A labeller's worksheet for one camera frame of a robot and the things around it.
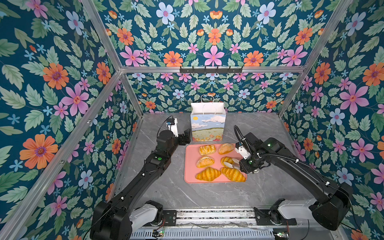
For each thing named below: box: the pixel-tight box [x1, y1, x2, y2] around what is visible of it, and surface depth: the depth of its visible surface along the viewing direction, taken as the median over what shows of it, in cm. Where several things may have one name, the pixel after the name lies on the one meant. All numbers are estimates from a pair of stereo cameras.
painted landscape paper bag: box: [190, 94, 227, 142], surface depth 94 cm
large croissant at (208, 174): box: [195, 167, 222, 182], surface depth 86 cm
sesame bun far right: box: [218, 143, 235, 155], surface depth 97 cm
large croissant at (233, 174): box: [220, 167, 246, 183], surface depth 86 cm
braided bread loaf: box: [199, 144, 217, 156], surface depth 97 cm
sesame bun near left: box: [196, 156, 215, 169], surface depth 91 cm
